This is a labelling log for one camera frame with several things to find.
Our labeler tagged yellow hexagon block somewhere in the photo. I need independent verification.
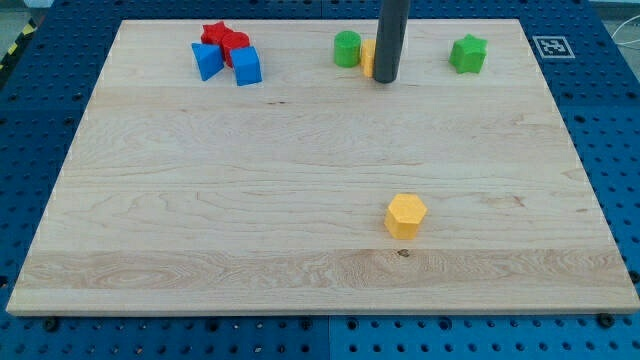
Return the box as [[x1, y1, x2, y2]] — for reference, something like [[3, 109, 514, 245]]
[[384, 193, 428, 240]]

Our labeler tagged red cylinder block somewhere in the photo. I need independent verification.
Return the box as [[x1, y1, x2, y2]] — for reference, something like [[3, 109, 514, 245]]
[[220, 31, 250, 67]]

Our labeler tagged wooden board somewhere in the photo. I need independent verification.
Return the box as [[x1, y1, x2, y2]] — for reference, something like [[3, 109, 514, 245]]
[[7, 19, 639, 317]]

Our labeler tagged white fiducial marker tag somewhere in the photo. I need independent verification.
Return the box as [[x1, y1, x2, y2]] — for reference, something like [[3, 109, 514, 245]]
[[532, 35, 575, 59]]

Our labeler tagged green cylinder block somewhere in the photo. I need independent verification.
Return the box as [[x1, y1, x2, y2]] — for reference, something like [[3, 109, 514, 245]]
[[333, 30, 361, 68]]

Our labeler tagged green star block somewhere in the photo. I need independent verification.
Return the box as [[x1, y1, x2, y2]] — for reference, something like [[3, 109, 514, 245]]
[[448, 34, 488, 74]]

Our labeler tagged blue cube block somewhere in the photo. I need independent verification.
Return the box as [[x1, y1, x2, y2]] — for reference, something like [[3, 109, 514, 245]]
[[230, 46, 262, 86]]

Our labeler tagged blue triangle block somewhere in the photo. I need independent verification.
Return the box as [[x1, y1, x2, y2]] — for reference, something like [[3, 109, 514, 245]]
[[191, 43, 224, 81]]

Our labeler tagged red star block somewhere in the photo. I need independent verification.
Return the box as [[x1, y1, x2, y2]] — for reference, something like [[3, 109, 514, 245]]
[[200, 21, 233, 46]]

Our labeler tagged yellow block behind rod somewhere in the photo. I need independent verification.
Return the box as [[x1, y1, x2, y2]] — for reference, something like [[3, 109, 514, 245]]
[[360, 39, 376, 78]]

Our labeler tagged grey cylindrical pointer rod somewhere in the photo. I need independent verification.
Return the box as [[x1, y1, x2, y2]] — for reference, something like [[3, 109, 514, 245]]
[[373, 0, 411, 84]]

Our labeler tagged white cable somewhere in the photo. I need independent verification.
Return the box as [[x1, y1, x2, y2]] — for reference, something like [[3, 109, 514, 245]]
[[610, 13, 640, 47]]

